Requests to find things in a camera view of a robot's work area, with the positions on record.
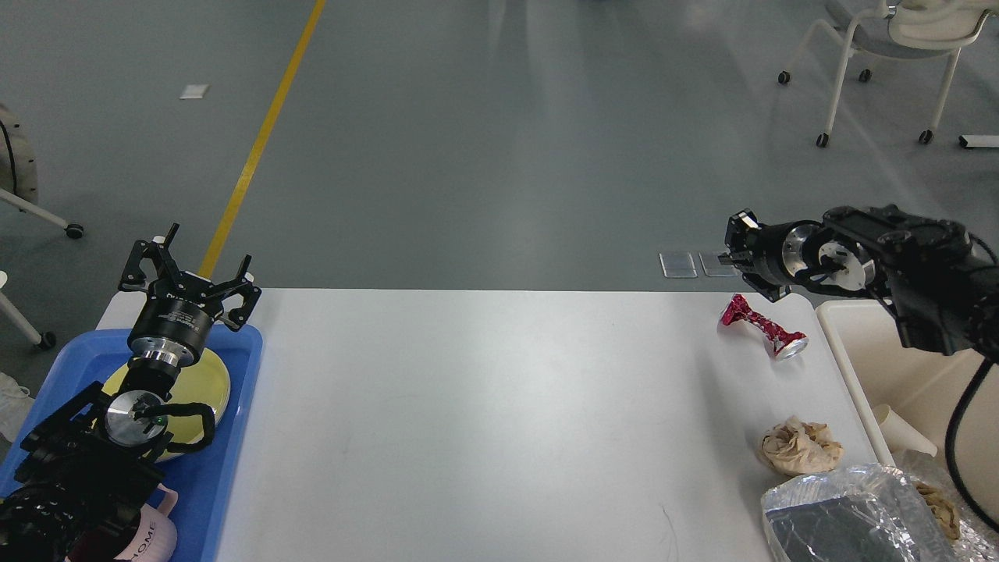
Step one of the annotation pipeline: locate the white paper cup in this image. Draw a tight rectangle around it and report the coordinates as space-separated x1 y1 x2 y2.
872 404 938 457

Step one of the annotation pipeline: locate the right floor outlet plate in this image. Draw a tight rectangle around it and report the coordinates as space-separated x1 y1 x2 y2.
699 252 739 278

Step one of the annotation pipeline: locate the clear plastic wrap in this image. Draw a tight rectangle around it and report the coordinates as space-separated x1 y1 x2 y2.
761 464 958 561

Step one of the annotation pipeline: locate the white bar on floor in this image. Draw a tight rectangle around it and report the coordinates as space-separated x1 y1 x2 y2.
958 134 999 150

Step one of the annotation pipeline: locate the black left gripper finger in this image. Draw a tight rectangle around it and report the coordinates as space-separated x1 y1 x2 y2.
120 222 188 293
202 254 263 331

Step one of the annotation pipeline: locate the blue plastic tray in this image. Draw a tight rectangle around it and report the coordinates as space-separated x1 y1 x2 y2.
1 325 263 561

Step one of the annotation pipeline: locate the floor outlet plate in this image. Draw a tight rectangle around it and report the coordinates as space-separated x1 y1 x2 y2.
659 251 699 279
699 252 739 278

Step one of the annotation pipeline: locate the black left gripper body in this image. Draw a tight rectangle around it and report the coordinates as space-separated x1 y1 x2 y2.
129 273 222 368

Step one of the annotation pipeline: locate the crushed red can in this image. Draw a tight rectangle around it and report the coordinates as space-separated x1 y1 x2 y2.
720 293 809 361

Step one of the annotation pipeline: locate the white office chair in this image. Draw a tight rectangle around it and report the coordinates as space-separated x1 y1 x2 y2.
777 1 997 148

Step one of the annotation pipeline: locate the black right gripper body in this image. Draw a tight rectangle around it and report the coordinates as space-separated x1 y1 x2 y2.
750 221 822 285

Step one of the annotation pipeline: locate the left background chair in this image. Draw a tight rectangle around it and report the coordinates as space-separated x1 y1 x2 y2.
1 105 84 350

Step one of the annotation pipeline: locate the brown paper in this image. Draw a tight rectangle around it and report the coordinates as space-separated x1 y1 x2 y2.
915 481 962 542
759 416 844 477

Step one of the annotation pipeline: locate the pink mug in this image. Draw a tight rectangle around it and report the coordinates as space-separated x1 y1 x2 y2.
65 484 179 561

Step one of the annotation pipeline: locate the yellow plastic plate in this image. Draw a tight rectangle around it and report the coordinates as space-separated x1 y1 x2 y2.
101 349 232 464

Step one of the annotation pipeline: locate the left floor outlet plate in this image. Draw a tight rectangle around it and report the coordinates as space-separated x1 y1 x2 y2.
659 251 699 279

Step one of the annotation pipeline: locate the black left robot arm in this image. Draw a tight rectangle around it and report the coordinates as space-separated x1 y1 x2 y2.
2 224 261 561

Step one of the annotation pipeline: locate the beige plastic bin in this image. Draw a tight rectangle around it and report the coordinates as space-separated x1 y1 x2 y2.
817 300 998 518

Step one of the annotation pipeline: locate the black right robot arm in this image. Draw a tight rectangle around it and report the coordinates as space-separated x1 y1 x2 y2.
718 205 997 530

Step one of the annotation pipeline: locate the aluminium foil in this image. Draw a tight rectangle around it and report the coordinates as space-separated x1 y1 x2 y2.
894 450 998 561

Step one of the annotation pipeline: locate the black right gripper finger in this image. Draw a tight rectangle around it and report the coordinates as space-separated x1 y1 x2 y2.
738 265 793 303
718 209 761 270

